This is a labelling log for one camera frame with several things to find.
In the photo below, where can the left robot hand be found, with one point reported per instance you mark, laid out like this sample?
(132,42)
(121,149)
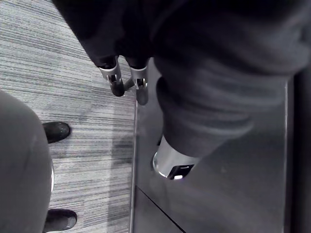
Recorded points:
(218,72)

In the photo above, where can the dark grey cabinet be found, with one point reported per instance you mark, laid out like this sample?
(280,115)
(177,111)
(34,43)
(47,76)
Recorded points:
(218,189)

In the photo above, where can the dark robot foot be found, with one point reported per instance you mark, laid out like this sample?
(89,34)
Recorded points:
(57,132)
(60,219)

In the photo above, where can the silver robot leg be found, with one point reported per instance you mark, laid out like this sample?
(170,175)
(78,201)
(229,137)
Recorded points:
(22,165)

